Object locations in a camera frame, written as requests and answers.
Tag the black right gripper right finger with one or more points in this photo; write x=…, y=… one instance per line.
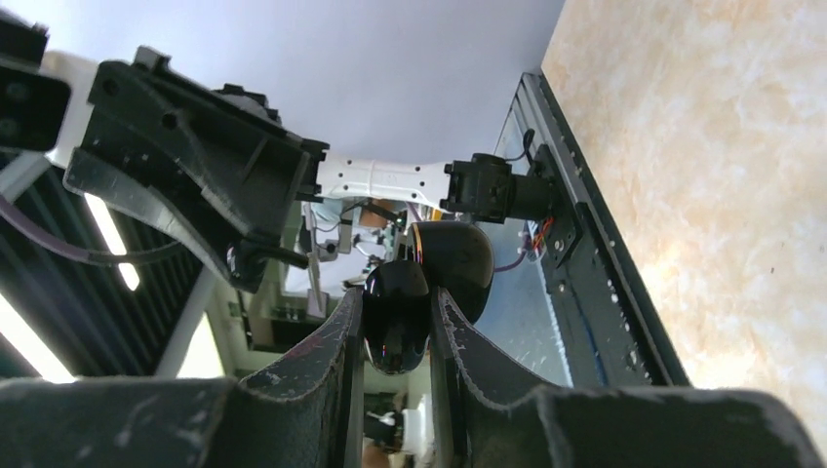
x=491, y=411

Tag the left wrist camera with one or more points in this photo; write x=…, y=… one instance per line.
x=44, y=93

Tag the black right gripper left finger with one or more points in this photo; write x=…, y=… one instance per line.
x=303, y=410

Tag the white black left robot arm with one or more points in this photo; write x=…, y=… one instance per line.
x=484, y=186

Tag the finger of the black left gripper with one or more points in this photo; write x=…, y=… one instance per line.
x=214, y=169

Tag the black glossy earbud charging case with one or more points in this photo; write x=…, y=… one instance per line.
x=453, y=256

